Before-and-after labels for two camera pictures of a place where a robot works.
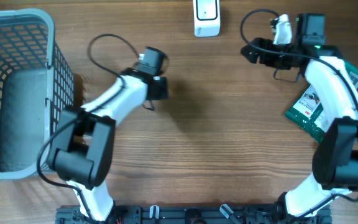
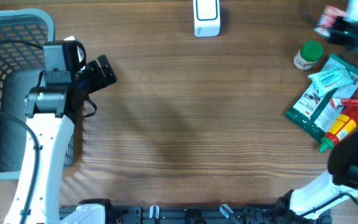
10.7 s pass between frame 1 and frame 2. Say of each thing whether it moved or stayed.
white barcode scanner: stayed
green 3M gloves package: stayed
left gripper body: moved
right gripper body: moved
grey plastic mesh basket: stayed
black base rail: stayed
